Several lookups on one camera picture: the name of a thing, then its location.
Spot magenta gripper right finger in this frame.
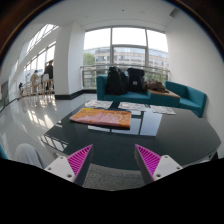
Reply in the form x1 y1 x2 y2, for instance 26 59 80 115
134 144 182 184

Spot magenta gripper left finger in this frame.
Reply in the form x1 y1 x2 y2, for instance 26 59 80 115
45 145 93 186

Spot orange folded towel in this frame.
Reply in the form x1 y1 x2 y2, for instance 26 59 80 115
70 108 131 128

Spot grey trouser knee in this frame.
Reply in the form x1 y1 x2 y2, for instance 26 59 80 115
15 143 47 169

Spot right grey patterned cloth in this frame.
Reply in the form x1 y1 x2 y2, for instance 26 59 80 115
150 105 176 115

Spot grey patterned cloth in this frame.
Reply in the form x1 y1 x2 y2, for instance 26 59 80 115
150 105 176 115
84 100 112 109
118 102 146 111

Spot middle grey patterned cloth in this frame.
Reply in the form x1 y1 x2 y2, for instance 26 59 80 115
118 102 146 111

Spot left grey patterned cloth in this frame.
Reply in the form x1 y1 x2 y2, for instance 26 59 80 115
84 100 112 109

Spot teal corner sofa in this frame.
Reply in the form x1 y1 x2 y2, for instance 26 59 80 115
96 75 207 118

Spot brown jacket on sofa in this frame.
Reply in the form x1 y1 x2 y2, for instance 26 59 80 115
142 80 167 93

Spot black backpack right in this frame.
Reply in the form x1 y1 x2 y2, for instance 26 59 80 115
127 68 144 92

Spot black backpack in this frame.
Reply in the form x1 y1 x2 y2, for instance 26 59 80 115
127 68 144 92
106 66 128 95

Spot white bar stool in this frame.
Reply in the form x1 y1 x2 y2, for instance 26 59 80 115
41 74 50 96

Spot black backpack left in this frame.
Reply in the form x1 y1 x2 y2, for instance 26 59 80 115
106 66 128 95

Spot seated person light clothes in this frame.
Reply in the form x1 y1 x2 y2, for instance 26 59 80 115
30 70 40 92

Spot standing person dark clothes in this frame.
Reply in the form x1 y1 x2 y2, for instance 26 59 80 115
44 60 53 80

